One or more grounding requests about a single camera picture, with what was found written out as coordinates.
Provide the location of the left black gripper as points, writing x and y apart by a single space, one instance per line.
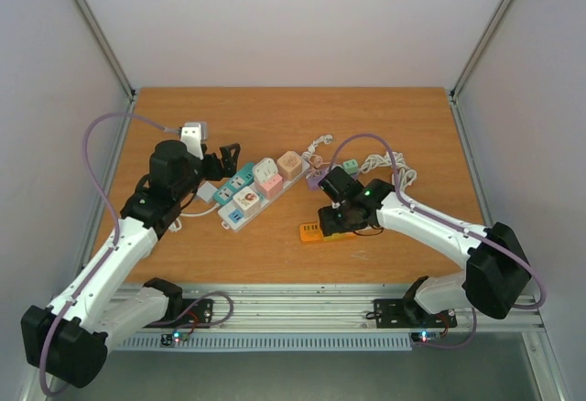
230 164

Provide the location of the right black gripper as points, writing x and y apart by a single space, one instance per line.
330 222

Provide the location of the white round switch socket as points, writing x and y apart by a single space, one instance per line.
265 170

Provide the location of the white cube socket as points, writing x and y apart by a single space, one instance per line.
247 201

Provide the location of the pink cube socket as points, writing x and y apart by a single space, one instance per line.
270 189

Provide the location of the peach cube adapter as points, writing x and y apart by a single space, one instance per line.
289 165

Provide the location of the long white power strip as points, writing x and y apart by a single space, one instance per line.
233 220

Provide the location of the grey plug adapter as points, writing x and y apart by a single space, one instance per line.
206 192

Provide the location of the green small adapter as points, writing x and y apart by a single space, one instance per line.
351 166

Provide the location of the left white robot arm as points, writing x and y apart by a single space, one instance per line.
70 338

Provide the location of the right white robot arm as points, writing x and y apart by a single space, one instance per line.
493 266

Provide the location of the orange power strip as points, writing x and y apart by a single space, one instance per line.
310 232

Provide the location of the teal power strip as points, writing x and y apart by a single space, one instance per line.
243 177

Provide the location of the purple power strip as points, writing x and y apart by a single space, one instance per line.
314 178

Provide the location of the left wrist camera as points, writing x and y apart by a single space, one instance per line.
193 135

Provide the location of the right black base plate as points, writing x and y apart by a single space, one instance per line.
393 313

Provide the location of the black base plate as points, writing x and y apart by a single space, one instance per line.
186 314
393 313

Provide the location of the grey slotted cable duct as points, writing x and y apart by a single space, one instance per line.
269 342

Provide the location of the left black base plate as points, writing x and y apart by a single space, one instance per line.
186 314

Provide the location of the aluminium rail frame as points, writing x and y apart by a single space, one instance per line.
260 279

